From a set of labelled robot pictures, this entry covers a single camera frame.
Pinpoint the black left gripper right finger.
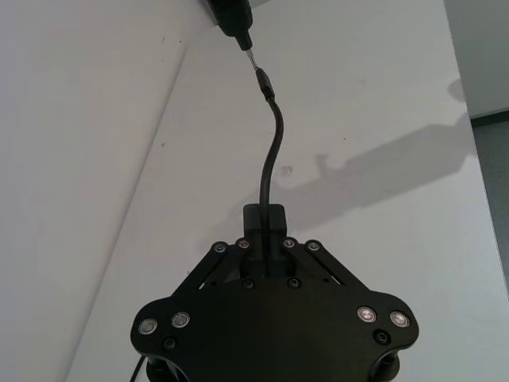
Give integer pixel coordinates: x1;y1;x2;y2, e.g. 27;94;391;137
262;204;359;292

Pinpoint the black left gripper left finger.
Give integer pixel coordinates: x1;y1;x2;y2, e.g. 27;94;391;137
173;204;264;298

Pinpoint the black corded tool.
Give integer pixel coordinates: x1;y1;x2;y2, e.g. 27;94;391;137
205;0;279;279

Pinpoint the plain pale wall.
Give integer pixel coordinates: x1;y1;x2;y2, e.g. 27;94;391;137
0;0;509;382

